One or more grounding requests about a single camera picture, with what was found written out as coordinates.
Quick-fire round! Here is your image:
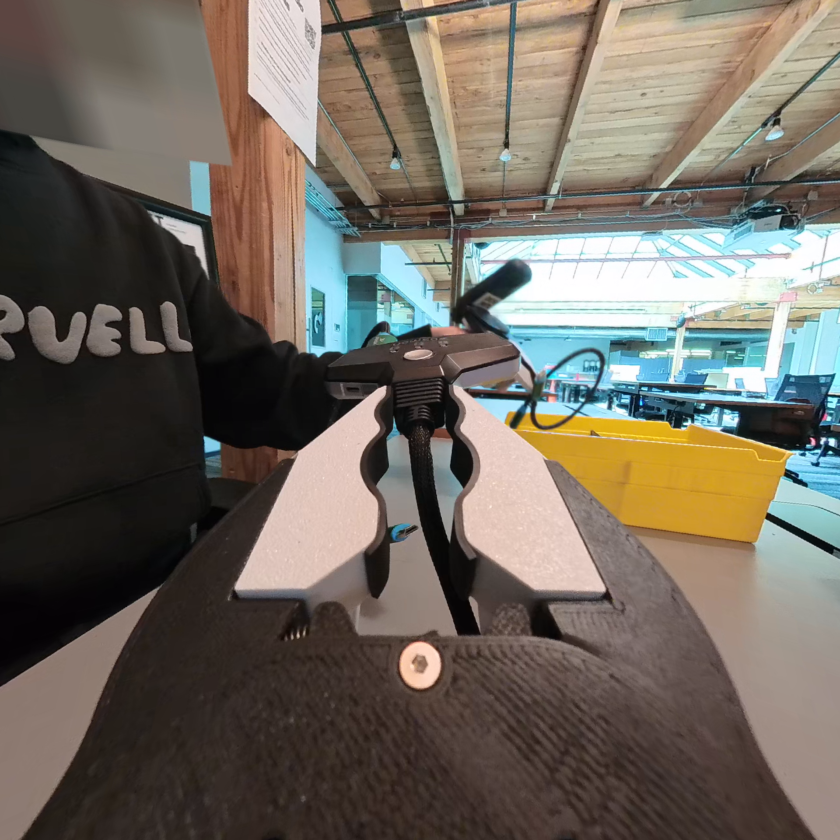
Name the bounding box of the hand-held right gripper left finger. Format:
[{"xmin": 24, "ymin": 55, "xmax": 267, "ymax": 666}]
[{"xmin": 233, "ymin": 386, "xmax": 396, "ymax": 634}]

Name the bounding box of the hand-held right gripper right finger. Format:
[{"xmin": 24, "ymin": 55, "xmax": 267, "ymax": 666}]
[{"xmin": 446, "ymin": 386, "xmax": 609, "ymax": 636}]

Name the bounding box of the thin black cable green connector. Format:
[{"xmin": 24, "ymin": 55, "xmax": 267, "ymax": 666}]
[{"xmin": 511, "ymin": 346, "xmax": 608, "ymax": 431}]

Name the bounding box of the black braided cable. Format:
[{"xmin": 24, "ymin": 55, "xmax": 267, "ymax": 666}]
[{"xmin": 407, "ymin": 420, "xmax": 482, "ymax": 636}]

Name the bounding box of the person's left forearm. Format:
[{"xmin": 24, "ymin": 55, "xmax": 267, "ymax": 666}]
[{"xmin": 190, "ymin": 289, "xmax": 349, "ymax": 454}]

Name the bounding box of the yellow plastic bin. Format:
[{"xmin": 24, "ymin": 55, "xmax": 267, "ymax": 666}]
[{"xmin": 505, "ymin": 410, "xmax": 793, "ymax": 544}]

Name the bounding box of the long dark desk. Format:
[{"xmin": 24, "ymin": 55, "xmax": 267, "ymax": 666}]
[{"xmin": 610, "ymin": 377, "xmax": 818, "ymax": 450}]

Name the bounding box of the person's black hoodie torso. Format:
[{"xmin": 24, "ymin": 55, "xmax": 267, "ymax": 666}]
[{"xmin": 0, "ymin": 129, "xmax": 224, "ymax": 686}]

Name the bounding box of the black office chair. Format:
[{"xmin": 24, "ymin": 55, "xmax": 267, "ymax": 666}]
[{"xmin": 774, "ymin": 373, "xmax": 837, "ymax": 460}]

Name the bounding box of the ceiling projector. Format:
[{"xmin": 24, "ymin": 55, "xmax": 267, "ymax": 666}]
[{"xmin": 722, "ymin": 200, "xmax": 805, "ymax": 253}]

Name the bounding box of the black framed tag poster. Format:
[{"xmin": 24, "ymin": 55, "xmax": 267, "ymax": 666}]
[{"xmin": 98, "ymin": 178, "xmax": 219, "ymax": 286}]

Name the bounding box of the white paper sheet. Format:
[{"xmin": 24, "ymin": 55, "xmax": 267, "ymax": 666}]
[{"xmin": 247, "ymin": 0, "xmax": 322, "ymax": 148}]

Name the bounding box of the wooden post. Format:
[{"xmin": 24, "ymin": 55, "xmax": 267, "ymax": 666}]
[{"xmin": 200, "ymin": 0, "xmax": 308, "ymax": 483}]

